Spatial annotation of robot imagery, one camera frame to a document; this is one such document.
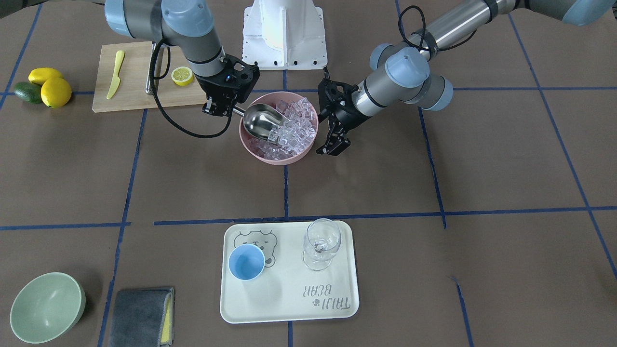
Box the yellow lemon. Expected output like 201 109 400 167
28 67 63 86
40 77 72 108

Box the silver metal ice scoop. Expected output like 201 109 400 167
233 103 288 144

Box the green lime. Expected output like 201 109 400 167
13 81 43 105

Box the steel muddler cylinder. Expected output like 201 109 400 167
145 41 163 96

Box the clear ice cubes pile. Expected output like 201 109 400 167
245 97 318 162

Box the grey folded cloth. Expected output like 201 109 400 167
108 286 175 347

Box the pink bowl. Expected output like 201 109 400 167
239 92 318 165

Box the yellow plastic knife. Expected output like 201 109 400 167
106 50 125 100

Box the clear wine glass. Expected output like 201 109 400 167
303 219 342 271

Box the green bowl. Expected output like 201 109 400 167
10 272 86 344

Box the wooden cutting board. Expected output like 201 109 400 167
92 41 207 113

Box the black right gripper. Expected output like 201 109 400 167
195 55 260 117

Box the half lemon slice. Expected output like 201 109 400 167
171 66 194 86

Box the light blue cup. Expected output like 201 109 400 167
228 244 265 281

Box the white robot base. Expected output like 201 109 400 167
241 0 328 70

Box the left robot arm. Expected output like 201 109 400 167
316 0 613 156

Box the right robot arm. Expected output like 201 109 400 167
105 0 259 116

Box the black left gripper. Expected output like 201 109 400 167
316 80 369 156

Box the cream serving tray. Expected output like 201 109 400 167
220 220 361 324

